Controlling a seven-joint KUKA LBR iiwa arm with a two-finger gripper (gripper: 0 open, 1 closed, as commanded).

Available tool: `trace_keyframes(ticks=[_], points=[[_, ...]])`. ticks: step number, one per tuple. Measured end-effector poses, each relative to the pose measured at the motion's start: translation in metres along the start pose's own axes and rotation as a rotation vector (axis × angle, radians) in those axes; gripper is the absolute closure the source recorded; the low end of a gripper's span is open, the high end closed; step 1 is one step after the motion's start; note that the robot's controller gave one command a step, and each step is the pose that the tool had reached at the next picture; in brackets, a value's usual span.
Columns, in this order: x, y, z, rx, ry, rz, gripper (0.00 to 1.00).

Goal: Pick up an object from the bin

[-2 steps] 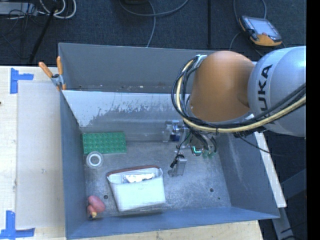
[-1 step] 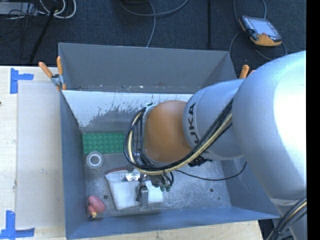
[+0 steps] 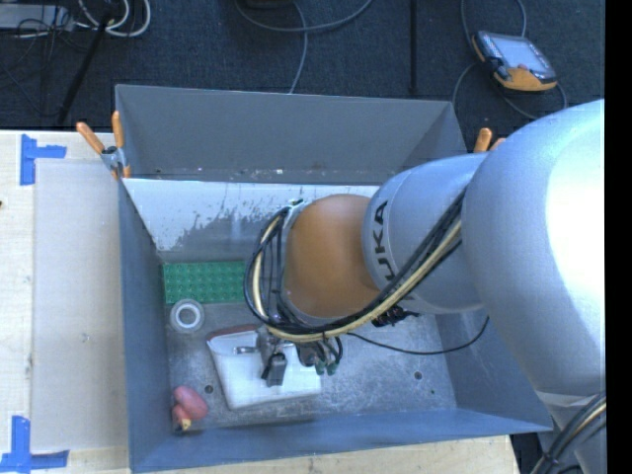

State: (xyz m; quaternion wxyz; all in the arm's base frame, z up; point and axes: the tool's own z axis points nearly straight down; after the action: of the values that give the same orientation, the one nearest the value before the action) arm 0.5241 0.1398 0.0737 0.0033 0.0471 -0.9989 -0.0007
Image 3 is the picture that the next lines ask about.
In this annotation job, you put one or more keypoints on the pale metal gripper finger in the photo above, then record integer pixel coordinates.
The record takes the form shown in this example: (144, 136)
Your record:
(245, 350)

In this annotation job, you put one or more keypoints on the red-brown flat block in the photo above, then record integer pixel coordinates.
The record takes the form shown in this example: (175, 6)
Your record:
(232, 330)

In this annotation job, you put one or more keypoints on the white flat box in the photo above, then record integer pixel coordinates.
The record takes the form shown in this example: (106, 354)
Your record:
(247, 385)

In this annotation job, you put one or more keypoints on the clear tape roll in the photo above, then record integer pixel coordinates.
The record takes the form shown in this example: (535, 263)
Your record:
(187, 315)

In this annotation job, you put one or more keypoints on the red toy with yellow tip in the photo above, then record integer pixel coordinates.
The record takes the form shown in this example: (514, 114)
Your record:
(190, 402)

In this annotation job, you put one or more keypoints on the dark green flat block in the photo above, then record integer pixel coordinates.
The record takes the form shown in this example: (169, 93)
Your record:
(202, 282)

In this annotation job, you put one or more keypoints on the pale wood board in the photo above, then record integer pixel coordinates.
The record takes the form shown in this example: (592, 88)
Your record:
(74, 289)

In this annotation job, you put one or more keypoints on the grey metal bin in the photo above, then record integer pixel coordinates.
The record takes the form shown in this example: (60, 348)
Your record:
(276, 131)

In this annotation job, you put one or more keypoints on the black cylinder on white bracket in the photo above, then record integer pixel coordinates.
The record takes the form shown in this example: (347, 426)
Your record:
(276, 369)

